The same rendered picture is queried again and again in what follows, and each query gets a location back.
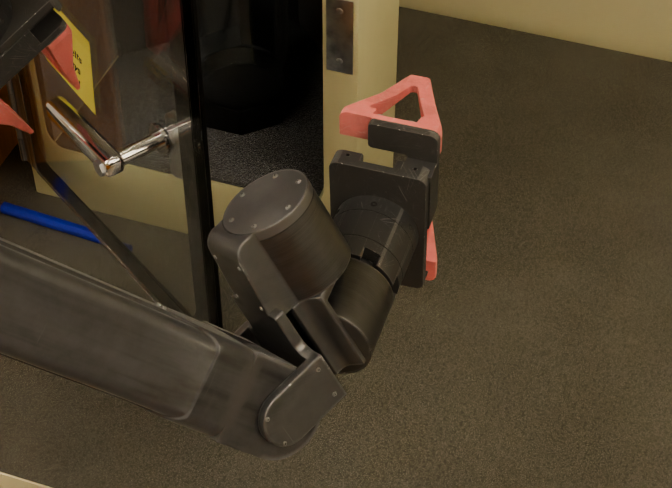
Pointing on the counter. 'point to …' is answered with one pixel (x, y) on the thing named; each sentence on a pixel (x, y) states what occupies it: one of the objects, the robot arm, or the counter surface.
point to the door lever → (77, 130)
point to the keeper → (339, 35)
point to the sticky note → (81, 65)
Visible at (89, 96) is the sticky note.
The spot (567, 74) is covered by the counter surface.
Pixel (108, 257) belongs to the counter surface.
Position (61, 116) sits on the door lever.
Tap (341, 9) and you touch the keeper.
